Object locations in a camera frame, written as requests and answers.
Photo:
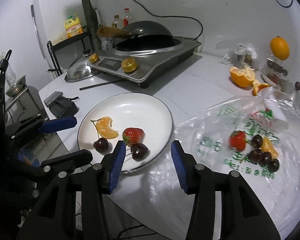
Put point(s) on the oil bottle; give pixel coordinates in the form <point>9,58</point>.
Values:
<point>117,22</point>

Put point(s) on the red cap bottle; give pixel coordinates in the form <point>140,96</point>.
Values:
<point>127,17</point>

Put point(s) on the whole orange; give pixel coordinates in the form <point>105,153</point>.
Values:
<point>280,48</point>

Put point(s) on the peeled half orange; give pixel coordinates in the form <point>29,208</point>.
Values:
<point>242,77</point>

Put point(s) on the white round plate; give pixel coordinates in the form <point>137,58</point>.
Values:
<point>133,110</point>

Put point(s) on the clear printed plastic bag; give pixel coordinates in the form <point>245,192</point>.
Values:
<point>270,114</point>

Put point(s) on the black metal rack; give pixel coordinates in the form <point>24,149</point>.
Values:
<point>85,40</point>

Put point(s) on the red strawberry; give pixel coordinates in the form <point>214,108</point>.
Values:
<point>237,140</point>
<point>132,135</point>

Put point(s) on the yellow detergent bottle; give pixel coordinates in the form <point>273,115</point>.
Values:
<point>73,26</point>

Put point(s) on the dark cherry on plate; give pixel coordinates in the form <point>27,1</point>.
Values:
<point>139,151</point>

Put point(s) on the black umbrella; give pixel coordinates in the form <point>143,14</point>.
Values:
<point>94,25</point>

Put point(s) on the black wallet with phone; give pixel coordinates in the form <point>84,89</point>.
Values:
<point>60,106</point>

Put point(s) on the silver induction cooker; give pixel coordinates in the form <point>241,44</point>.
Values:
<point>142,60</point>

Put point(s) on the orange peel piece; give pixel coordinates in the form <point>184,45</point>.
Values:
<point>257,86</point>

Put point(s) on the black wok wooden handle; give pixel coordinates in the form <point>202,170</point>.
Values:
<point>142,32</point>

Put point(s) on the steel cup in bag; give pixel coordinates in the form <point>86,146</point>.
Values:
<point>241,55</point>

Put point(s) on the orange segment on bag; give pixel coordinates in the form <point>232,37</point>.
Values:
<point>267,146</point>

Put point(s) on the steel pot lid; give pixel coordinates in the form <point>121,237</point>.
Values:
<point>80,70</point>

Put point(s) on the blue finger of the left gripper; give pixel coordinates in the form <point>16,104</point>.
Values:
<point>59,124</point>
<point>70,161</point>

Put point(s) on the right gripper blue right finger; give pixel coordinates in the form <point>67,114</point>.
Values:
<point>198,180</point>

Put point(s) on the black chopstick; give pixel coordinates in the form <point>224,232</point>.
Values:
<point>101,84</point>

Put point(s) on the clear fruit container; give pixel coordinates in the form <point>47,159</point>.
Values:
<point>274,69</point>

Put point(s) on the orange segment on plate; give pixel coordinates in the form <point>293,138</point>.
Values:
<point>104,128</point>

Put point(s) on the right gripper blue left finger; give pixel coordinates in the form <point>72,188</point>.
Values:
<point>99,179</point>

